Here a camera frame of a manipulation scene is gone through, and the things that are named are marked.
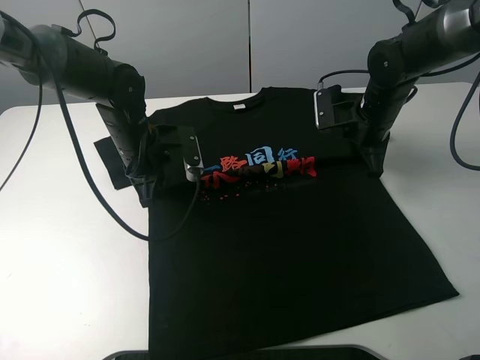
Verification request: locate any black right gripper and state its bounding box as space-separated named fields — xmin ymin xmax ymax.
xmin=361 ymin=144 xmax=386 ymax=177

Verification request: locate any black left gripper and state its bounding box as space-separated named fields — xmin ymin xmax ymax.
xmin=129 ymin=172 xmax=158 ymax=208

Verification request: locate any black printed t-shirt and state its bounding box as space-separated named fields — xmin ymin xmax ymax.
xmin=91 ymin=86 xmax=461 ymax=360

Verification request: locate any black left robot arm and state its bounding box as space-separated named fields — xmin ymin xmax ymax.
xmin=1 ymin=17 xmax=157 ymax=208

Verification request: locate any black robot base front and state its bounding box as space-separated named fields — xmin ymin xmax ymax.
xmin=104 ymin=344 xmax=383 ymax=360

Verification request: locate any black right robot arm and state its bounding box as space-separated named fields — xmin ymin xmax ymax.
xmin=359 ymin=1 xmax=479 ymax=176

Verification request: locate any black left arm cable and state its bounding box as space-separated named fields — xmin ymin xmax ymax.
xmin=0 ymin=9 xmax=202 ymax=242

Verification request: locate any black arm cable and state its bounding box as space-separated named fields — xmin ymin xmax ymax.
xmin=317 ymin=0 xmax=480 ymax=170
xmin=0 ymin=9 xmax=202 ymax=242

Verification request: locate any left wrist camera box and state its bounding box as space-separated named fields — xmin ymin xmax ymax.
xmin=156 ymin=124 xmax=204 ymax=185

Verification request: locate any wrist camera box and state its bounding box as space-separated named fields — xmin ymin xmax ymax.
xmin=313 ymin=85 xmax=363 ymax=131
xmin=156 ymin=124 xmax=204 ymax=185

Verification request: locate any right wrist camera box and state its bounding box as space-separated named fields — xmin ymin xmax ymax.
xmin=313 ymin=85 xmax=363 ymax=131

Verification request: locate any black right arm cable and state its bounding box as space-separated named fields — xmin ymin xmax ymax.
xmin=317 ymin=0 xmax=480 ymax=170

